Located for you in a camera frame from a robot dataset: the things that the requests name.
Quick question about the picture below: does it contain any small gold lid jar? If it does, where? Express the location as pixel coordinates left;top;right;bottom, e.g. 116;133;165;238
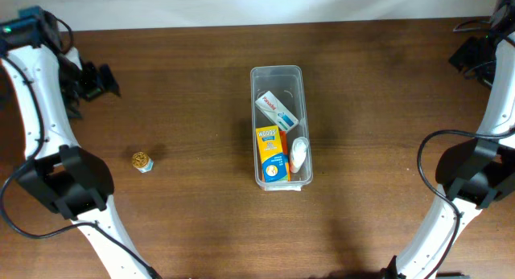
131;152;154;173

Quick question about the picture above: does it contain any white green medicine box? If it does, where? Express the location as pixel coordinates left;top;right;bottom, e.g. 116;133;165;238
255;91;299;132

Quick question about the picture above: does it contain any white spray bottle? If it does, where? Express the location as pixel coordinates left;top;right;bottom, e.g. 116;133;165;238
289;137;309;173

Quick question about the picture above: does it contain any yellow medicine box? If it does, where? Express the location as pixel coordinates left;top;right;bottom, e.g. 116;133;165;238
256;125;288;183

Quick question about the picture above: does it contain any orange medicine box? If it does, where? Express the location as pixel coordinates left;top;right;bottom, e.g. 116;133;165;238
279;131;290;181

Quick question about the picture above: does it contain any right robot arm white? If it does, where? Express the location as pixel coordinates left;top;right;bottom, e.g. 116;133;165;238
380;0;514;278

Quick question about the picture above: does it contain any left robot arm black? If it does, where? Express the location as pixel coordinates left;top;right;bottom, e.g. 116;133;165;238
1;6;159;278

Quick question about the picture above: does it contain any clear plastic container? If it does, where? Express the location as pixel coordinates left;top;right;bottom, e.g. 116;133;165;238
250;65;313;191

